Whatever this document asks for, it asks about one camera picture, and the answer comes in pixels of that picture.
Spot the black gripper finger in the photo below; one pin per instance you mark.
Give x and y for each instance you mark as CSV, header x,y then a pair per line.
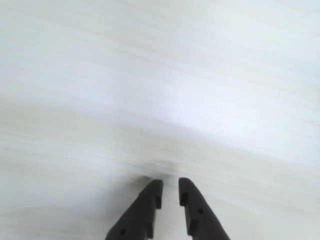
x,y
140,217
200,220

